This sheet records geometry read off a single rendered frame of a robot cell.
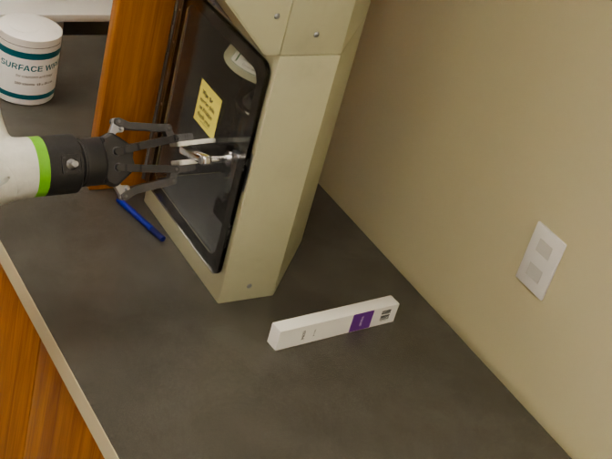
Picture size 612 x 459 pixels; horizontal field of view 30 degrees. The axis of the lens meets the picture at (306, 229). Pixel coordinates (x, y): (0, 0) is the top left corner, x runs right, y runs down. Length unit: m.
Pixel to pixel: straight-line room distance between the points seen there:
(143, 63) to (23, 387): 0.61
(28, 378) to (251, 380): 0.44
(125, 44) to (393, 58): 0.51
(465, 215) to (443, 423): 0.40
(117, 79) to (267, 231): 0.40
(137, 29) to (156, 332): 0.54
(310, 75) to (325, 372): 0.48
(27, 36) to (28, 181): 0.70
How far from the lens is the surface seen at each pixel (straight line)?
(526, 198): 1.94
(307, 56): 1.75
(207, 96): 1.90
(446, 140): 2.08
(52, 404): 1.96
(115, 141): 1.81
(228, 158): 1.84
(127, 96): 2.10
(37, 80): 2.41
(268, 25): 1.68
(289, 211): 1.90
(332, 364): 1.90
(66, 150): 1.75
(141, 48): 2.06
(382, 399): 1.86
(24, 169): 1.72
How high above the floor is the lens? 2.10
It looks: 32 degrees down
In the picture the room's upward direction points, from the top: 16 degrees clockwise
